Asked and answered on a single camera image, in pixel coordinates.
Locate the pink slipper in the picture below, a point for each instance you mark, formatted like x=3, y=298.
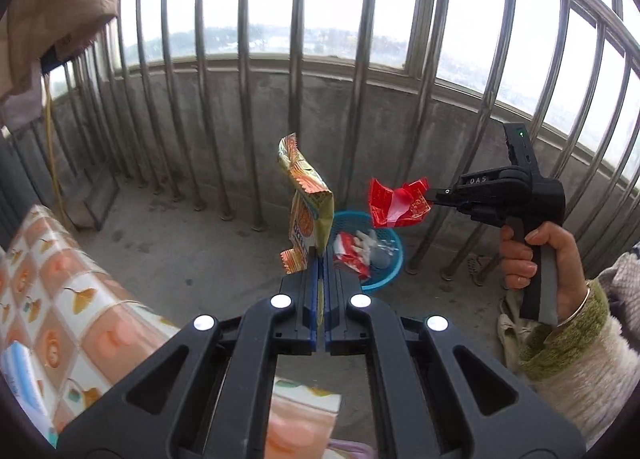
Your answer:
x=350, y=451

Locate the beige cloth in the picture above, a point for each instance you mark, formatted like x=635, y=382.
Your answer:
x=510, y=334

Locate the red shiny wrapper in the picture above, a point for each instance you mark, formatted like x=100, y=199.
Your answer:
x=382, y=201

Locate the red white snack bag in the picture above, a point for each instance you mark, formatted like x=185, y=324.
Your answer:
x=345, y=249

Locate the ginkgo leaf patterned tablecloth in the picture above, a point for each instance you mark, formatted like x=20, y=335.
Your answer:
x=60, y=299

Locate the person's right forearm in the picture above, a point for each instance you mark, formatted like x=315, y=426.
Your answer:
x=590, y=374

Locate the metal dustpan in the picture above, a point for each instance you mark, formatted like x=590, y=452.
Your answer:
x=100, y=199

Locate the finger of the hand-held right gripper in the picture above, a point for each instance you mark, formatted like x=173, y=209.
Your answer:
x=465, y=191

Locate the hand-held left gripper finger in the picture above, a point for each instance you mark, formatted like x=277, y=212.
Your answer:
x=327, y=319
x=315, y=319

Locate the hanging pale cloth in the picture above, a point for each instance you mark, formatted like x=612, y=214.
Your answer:
x=17, y=111

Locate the person's right hand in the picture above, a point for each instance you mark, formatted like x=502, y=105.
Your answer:
x=567, y=269

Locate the gold orange snack wrapper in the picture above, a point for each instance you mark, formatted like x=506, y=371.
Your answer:
x=305, y=209

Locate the steel balcony railing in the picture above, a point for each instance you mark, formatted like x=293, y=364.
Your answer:
x=250, y=89

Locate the white tissue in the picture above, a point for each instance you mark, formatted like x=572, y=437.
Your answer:
x=362, y=241

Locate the blue mesh wastebasket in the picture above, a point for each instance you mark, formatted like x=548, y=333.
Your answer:
x=385, y=279

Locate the hanging dark garment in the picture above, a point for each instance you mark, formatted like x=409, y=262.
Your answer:
x=55, y=60

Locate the white blue plastic packet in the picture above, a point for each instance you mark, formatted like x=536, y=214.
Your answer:
x=20, y=384

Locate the clear bottle with blue label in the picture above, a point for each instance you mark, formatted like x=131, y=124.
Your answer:
x=385, y=254

